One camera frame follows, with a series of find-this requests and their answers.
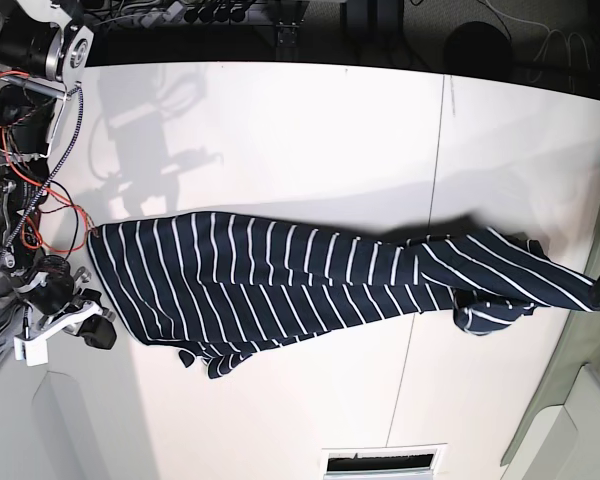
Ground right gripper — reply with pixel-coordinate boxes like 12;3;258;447
12;255;117;350

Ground navy white striped t-shirt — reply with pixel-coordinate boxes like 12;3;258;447
87;212;594;379

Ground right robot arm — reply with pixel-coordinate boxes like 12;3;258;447
0;1;117;360

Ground grey green chair edge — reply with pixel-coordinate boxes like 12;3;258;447
502;99;600;469

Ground black power strip with plugs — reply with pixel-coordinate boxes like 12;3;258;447
139;1;265;28

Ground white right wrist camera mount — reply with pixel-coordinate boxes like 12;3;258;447
13;300;104;367

